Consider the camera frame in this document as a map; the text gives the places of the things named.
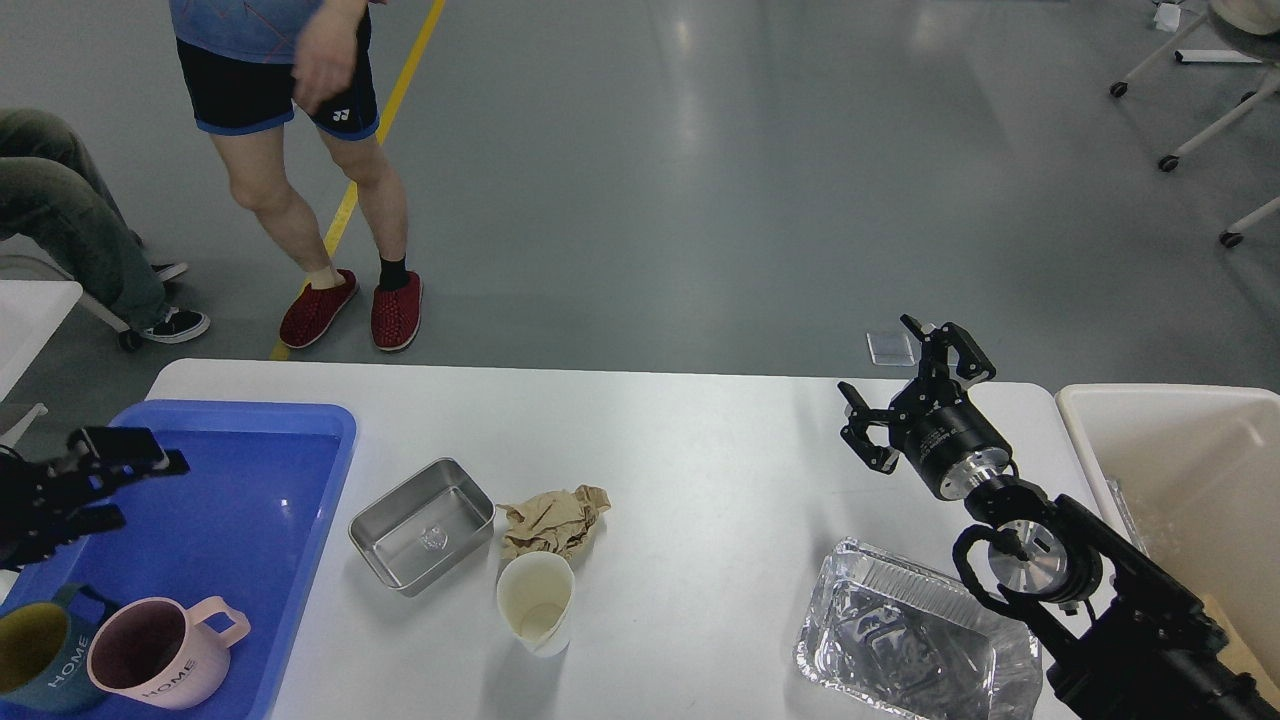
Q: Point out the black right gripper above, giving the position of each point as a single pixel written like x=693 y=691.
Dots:
x=951 y=445

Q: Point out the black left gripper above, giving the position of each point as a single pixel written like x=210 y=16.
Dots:
x=98 y=459

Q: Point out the pink home mug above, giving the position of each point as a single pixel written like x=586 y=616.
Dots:
x=158 y=652

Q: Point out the aluminium foil tray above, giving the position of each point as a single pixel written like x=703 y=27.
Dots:
x=913 y=642

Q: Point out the stainless steel rectangular container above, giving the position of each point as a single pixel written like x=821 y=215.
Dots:
x=418 y=531

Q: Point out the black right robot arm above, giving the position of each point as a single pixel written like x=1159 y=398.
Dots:
x=1127 y=640

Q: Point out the left floor outlet plate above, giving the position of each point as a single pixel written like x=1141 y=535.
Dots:
x=896 y=348

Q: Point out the blue plastic tray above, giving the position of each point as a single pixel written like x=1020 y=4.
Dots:
x=248 y=522

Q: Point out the dark blue home mug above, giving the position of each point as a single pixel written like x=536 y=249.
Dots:
x=45 y=647

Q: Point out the small white side table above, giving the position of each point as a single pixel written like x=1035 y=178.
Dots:
x=30 y=312

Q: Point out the beige plastic bin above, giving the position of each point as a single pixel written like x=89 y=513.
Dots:
x=1191 y=473

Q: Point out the seated person at left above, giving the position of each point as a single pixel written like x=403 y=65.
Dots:
x=52 y=192

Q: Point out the crumpled brown paper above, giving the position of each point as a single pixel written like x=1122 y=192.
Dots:
x=561 y=522

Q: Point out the white paper cup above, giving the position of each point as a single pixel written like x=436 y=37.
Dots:
x=534 y=595

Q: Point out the white wheeled chair base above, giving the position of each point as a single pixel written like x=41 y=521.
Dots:
x=1215 y=69

